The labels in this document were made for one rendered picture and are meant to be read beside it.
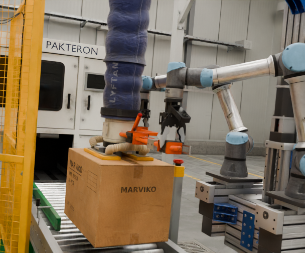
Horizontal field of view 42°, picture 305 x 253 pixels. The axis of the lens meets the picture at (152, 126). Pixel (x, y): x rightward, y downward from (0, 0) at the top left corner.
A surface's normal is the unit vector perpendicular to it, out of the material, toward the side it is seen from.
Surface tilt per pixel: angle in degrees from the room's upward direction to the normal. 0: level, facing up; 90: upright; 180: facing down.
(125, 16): 71
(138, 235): 90
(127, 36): 75
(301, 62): 82
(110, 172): 90
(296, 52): 82
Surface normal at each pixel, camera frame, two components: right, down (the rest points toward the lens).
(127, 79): 0.21, -0.25
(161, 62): 0.42, 0.08
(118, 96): -0.18, -0.23
